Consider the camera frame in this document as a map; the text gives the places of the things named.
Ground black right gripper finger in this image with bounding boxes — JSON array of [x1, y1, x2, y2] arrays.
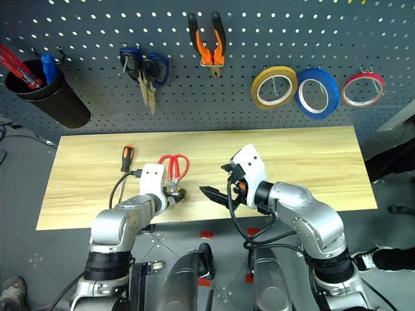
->
[[220, 163, 243, 178], [198, 185, 228, 209]]

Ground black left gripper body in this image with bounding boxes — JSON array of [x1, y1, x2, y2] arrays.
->
[[163, 189, 180, 210]]

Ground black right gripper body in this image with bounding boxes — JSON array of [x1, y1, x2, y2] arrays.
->
[[226, 168, 250, 211]]

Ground dark grey perforated pegboard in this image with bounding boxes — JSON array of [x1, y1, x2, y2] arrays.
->
[[0, 0, 415, 139]]

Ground yellow tape roll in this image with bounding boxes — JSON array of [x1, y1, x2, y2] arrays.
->
[[250, 65, 298, 110]]

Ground blue tape roll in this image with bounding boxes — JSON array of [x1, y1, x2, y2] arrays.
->
[[294, 67, 340, 120]]

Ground red tape roll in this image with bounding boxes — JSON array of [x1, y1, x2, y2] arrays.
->
[[341, 73, 386, 109]]

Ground orange and black screwdriver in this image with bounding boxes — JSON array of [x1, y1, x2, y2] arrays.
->
[[117, 144, 136, 205]]

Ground silver robot leg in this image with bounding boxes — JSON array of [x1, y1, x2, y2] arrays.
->
[[248, 248, 294, 311], [160, 243, 215, 311]]

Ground metal pliers holder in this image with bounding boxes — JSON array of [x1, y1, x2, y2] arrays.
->
[[200, 40, 226, 68]]

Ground orange and black pliers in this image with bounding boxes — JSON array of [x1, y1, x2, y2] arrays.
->
[[187, 11, 227, 79]]

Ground metal scissors hook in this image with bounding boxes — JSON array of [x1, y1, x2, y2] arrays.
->
[[118, 41, 141, 78]]

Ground black plastic cup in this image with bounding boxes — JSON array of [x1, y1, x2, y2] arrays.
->
[[4, 59, 92, 130]]

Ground black and white sneaker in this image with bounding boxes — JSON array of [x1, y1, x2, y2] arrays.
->
[[351, 246, 415, 273]]

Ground black metal cup hook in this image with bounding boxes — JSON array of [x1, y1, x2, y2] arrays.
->
[[31, 46, 67, 65]]

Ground grey shoe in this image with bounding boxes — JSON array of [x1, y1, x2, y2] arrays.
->
[[0, 275, 27, 311]]

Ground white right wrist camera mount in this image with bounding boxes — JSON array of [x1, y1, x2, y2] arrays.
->
[[230, 143, 268, 210]]

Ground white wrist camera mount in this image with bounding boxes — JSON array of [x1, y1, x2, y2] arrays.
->
[[139, 163, 169, 211], [230, 143, 268, 210]]

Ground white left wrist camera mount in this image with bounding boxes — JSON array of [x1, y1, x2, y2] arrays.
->
[[139, 163, 169, 211]]

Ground red handled scissors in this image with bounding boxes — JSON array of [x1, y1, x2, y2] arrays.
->
[[158, 154, 190, 192]]

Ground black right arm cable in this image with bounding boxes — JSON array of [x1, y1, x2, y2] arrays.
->
[[226, 179, 307, 257]]

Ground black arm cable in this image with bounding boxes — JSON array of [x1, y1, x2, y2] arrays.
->
[[108, 168, 143, 210], [226, 179, 307, 257]]

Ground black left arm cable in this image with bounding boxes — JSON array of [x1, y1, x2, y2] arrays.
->
[[108, 168, 143, 210]]

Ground black stand frame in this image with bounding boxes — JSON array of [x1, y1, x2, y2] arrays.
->
[[128, 260, 165, 311]]

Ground blue handled scissors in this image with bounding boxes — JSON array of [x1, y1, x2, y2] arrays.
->
[[119, 47, 171, 116]]

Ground black floor cables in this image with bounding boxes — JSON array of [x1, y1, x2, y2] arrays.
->
[[0, 116, 56, 165]]

